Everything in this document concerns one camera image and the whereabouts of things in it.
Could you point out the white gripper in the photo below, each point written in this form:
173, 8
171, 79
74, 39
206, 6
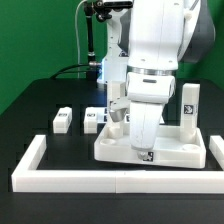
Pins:
146, 97

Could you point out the white desk top tray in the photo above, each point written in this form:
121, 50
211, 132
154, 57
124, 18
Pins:
168, 149

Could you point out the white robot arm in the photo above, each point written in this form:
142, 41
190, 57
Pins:
156, 35

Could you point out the marker base plate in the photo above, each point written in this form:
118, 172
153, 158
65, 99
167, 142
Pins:
102, 116

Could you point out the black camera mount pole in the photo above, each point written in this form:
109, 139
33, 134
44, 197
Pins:
93, 72

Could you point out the white U-shaped frame fence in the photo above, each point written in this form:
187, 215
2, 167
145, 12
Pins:
27, 178

